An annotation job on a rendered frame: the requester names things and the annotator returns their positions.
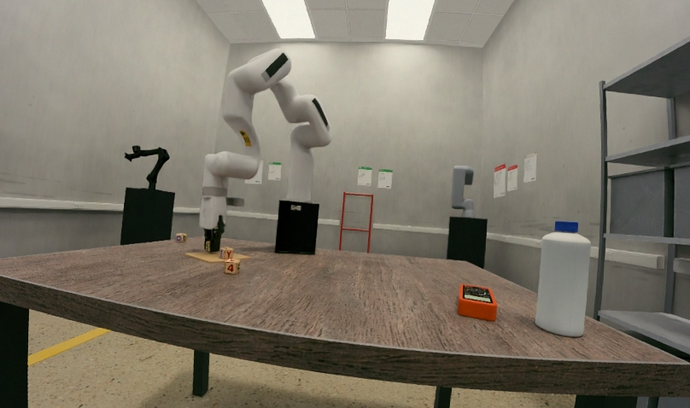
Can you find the tan square mat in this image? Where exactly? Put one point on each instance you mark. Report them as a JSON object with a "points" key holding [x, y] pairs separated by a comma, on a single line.
{"points": [[213, 257]]}

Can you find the white bottle with blue cap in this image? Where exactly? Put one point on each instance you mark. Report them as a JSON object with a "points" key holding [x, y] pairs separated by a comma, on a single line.
{"points": [[563, 284]]}

